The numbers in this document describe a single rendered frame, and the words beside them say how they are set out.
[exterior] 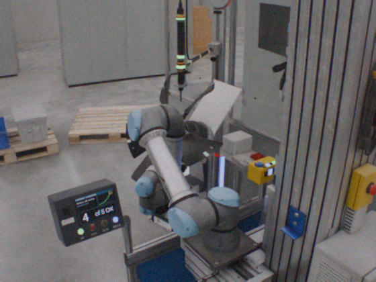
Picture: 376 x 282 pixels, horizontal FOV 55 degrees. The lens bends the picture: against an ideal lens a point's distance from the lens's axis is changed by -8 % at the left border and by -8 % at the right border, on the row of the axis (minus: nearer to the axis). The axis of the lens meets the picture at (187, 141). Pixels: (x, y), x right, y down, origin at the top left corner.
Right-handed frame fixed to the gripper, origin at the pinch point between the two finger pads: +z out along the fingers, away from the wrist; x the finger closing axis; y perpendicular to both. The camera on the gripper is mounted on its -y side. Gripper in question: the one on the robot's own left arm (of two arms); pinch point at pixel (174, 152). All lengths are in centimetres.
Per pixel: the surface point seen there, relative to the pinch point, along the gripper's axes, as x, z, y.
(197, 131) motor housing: 4.3, 32.6, -1.7
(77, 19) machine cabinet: 6, 447, 354
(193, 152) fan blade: 2.6, 5.7, -7.5
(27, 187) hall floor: 118, 91, 206
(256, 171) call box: 15.0, 15.3, -38.3
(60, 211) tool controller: -8, -68, 20
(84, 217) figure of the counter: -3, -62, 14
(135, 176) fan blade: 21.0, 3.9, 25.4
